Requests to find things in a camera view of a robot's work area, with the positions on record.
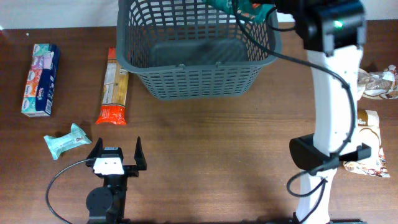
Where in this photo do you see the orange pasta packet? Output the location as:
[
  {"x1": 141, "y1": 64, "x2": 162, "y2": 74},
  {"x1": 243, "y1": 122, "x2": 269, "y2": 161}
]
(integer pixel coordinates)
[{"x1": 96, "y1": 48, "x2": 129, "y2": 125}]

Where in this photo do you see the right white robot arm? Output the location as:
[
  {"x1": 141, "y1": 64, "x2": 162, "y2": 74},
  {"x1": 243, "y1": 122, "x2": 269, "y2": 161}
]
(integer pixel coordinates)
[{"x1": 273, "y1": 1, "x2": 371, "y2": 223}]

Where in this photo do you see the Kleenex tissue box pack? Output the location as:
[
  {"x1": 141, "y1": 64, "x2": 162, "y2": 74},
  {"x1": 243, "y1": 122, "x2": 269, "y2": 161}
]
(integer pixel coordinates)
[{"x1": 21, "y1": 44, "x2": 60, "y2": 117}]

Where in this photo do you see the left black cable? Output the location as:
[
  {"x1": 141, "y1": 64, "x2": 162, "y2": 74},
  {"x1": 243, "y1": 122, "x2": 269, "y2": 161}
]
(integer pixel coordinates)
[{"x1": 45, "y1": 158, "x2": 95, "y2": 224}]

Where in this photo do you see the green Nescafe bag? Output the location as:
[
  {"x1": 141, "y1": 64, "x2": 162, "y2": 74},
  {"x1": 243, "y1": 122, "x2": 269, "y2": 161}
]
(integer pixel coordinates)
[{"x1": 202, "y1": 0, "x2": 273, "y2": 23}]

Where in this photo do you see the right black cable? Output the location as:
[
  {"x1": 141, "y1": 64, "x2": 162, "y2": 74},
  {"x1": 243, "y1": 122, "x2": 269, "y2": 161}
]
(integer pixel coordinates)
[{"x1": 229, "y1": 0, "x2": 357, "y2": 224}]

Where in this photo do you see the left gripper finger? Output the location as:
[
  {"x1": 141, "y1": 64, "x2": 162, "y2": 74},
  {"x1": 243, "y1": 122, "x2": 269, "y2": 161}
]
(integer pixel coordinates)
[
  {"x1": 134, "y1": 137, "x2": 147, "y2": 165},
  {"x1": 87, "y1": 138, "x2": 103, "y2": 159}
]

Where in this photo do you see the black cable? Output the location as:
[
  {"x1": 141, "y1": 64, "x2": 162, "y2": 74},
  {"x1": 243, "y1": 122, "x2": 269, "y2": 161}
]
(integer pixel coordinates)
[
  {"x1": 45, "y1": 158, "x2": 95, "y2": 224},
  {"x1": 229, "y1": 0, "x2": 357, "y2": 224}
]

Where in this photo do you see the beige Pantree snack bag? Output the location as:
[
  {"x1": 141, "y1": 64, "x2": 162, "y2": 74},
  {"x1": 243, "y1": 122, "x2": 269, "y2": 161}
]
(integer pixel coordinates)
[{"x1": 343, "y1": 110, "x2": 390, "y2": 178}]

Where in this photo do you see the small mint green packet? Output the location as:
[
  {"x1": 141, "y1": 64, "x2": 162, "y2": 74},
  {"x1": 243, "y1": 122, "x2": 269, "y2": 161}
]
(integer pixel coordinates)
[{"x1": 44, "y1": 123, "x2": 92, "y2": 160}]

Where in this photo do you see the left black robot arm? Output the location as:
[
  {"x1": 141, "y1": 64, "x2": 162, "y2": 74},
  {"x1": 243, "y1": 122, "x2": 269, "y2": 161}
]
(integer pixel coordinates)
[{"x1": 86, "y1": 138, "x2": 147, "y2": 224}]

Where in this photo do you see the grey plastic basket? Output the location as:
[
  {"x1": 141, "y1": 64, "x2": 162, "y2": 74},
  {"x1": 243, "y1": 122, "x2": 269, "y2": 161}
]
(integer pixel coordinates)
[{"x1": 116, "y1": 0, "x2": 282, "y2": 100}]

